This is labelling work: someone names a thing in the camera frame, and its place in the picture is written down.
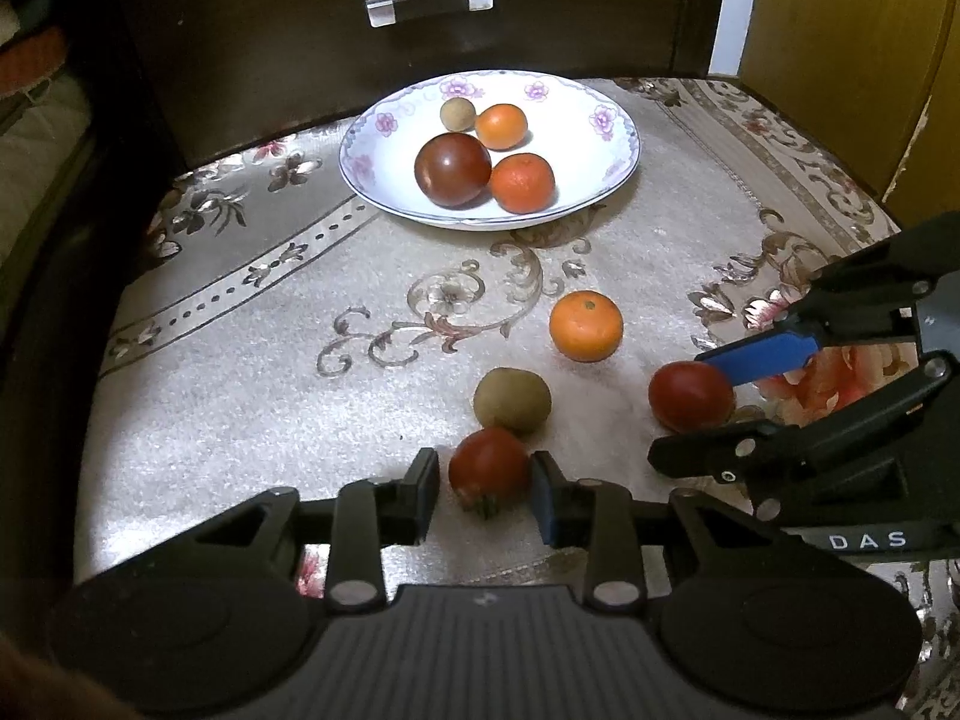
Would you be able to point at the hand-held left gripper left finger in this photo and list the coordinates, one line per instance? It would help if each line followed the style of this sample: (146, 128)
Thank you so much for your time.
(426, 496)

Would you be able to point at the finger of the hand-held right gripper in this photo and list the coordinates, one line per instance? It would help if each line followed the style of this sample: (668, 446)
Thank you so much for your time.
(817, 444)
(757, 360)

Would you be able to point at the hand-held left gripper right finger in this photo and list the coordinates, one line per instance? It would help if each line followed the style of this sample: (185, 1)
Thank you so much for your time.
(544, 496)

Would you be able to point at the red tomato with green stem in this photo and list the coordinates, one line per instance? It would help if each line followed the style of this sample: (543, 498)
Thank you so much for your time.
(487, 469)

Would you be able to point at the round red tomato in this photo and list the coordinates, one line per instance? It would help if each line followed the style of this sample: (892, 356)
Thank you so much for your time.
(688, 397)

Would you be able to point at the white floral plate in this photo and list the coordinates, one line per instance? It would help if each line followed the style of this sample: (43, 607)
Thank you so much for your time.
(390, 172)

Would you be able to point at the brown kiwi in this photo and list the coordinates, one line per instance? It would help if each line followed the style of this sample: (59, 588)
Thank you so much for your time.
(512, 399)

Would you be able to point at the orange tangerine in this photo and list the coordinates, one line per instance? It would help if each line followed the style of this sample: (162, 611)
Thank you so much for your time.
(586, 326)
(502, 126)
(523, 182)

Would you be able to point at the beige floral tablecloth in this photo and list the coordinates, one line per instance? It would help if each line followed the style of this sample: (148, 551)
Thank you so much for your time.
(262, 360)

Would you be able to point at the yellow wooden panel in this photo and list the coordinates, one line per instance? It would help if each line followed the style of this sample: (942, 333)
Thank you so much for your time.
(847, 52)

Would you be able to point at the dark red tomato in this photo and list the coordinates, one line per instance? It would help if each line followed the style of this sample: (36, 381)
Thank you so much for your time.
(452, 169)

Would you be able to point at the small tan round fruit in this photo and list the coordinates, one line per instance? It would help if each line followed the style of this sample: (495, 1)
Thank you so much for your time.
(457, 114)

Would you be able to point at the dark wooden drawer cabinet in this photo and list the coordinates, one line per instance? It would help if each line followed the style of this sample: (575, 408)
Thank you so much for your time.
(300, 67)

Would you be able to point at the pile of bedding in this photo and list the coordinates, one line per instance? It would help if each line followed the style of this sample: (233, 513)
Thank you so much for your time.
(37, 112)

